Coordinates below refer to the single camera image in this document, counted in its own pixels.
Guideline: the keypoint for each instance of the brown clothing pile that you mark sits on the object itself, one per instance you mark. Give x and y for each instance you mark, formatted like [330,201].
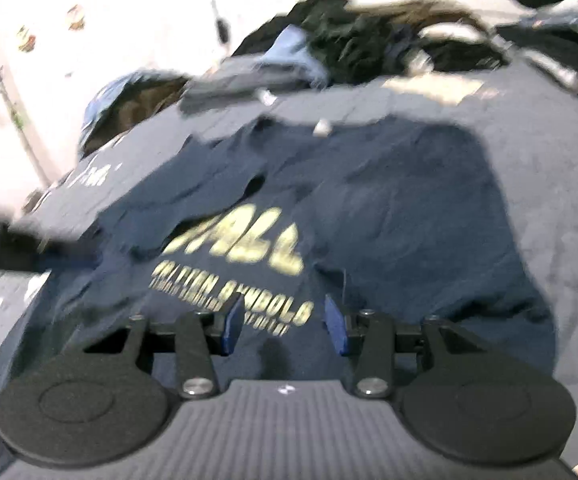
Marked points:
[144,105]

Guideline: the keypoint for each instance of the black garment pile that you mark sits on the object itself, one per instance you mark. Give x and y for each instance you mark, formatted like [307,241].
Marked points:
[459,55]

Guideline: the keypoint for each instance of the light blue garment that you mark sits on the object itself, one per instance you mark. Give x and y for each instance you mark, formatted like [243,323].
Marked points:
[296,52]

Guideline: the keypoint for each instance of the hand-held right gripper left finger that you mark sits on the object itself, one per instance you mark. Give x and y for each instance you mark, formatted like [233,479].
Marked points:
[231,329]

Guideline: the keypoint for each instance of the black hairbrush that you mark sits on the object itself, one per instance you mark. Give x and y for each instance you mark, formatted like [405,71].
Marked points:
[221,20]

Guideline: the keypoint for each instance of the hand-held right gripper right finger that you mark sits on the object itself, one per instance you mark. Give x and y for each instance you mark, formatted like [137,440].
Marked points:
[336,330]

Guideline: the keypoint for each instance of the white wardrobe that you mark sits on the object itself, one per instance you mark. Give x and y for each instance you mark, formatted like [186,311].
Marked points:
[69,60]

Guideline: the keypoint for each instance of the khaki folded clothes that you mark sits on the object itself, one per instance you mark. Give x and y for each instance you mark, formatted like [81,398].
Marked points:
[449,22]

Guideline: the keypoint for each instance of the stack of folded clothes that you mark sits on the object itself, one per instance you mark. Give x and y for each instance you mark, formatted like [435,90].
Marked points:
[554,35]

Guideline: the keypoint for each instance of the navy printed T-shirt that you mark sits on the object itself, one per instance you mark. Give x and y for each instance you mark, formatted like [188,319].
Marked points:
[369,200]

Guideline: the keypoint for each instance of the grey printed quilt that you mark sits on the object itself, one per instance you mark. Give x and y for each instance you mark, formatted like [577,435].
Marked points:
[559,185]

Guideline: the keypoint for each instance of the black padded jacket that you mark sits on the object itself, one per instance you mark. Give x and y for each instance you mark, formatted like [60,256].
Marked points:
[289,20]

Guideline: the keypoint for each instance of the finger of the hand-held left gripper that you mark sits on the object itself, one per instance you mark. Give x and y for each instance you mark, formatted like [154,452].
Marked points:
[19,252]

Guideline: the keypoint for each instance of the rabbit wall sticker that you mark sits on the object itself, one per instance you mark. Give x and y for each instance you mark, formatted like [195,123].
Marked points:
[72,17]
[26,37]

